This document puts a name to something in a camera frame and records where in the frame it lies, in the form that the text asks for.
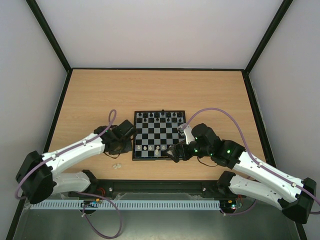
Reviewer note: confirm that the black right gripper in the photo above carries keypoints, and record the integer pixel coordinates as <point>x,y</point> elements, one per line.
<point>178,152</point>

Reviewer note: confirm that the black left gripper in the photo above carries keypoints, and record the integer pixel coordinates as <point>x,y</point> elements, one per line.
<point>128,148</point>

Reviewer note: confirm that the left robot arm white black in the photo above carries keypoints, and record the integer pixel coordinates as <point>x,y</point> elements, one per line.
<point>43,175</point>

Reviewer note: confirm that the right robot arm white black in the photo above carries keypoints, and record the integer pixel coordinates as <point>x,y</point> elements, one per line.
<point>247,174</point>

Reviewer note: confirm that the white piece pair front left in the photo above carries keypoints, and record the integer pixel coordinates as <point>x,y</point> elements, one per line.
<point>117,166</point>

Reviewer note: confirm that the black white chessboard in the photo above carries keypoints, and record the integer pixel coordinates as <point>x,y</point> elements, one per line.
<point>154,134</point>

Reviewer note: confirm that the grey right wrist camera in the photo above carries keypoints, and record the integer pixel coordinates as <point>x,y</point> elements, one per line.
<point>186,131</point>

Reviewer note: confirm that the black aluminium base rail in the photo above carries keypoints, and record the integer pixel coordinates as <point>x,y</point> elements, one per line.
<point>205,188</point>

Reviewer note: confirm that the white cable duct strip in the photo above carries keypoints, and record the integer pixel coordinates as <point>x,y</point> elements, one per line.
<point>54,204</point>

